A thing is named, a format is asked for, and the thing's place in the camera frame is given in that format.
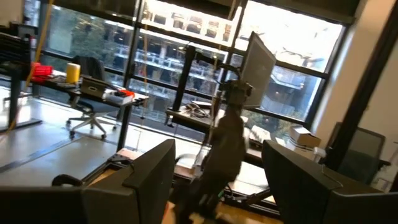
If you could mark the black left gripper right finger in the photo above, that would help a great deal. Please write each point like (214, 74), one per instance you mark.
(298, 186)

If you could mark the grey metal box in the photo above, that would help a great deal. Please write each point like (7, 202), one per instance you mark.
(92, 87)

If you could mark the black perforated rack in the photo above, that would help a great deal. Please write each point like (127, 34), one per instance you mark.
(14, 51)

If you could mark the red parts bin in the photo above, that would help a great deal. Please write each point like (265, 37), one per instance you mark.
(42, 71)

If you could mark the black frame pillar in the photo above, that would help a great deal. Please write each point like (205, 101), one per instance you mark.
(363, 84)

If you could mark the grey mesh office chair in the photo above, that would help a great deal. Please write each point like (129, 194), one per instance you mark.
(360, 155)

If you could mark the black swivel office chair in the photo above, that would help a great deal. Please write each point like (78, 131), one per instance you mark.
(93, 105)

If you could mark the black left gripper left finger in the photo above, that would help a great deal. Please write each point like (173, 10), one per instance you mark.
(149, 186)

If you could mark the yellow cylinder container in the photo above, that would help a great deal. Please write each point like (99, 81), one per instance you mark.
(73, 73)

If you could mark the grey desk monitor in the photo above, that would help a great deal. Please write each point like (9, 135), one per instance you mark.
(258, 68)

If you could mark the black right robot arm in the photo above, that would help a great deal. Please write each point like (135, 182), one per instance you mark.
(225, 146)

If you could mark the white cardboard box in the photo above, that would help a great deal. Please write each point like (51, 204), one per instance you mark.
(303, 137)

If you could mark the white box with orange tool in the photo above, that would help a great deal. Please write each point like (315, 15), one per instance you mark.
(119, 96)

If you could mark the black window frame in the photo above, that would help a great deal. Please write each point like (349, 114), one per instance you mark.
(133, 46)

